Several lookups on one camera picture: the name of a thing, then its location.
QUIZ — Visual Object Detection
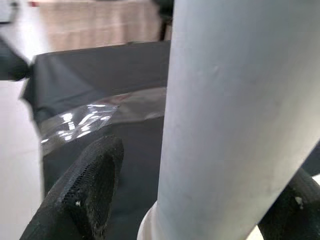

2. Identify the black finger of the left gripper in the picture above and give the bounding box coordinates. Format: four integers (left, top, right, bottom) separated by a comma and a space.
0, 36, 35, 82

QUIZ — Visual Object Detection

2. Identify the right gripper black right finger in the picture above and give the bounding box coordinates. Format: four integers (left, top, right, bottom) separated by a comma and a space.
257, 167, 320, 240

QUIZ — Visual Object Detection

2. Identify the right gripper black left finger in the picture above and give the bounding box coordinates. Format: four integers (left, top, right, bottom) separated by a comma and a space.
19, 136, 125, 240

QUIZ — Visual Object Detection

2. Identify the white plastic table leg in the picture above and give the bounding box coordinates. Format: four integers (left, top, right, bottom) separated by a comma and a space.
136, 0, 320, 240

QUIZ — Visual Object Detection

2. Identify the clear tape patch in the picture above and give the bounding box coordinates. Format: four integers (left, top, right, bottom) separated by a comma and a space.
39, 87, 168, 154

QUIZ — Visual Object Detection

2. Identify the pale lace furniture cover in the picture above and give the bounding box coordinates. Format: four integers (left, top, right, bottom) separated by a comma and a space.
29, 0, 163, 51

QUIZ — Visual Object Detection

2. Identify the dark round bowl on stand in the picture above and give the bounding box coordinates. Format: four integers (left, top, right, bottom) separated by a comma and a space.
151, 0, 176, 42

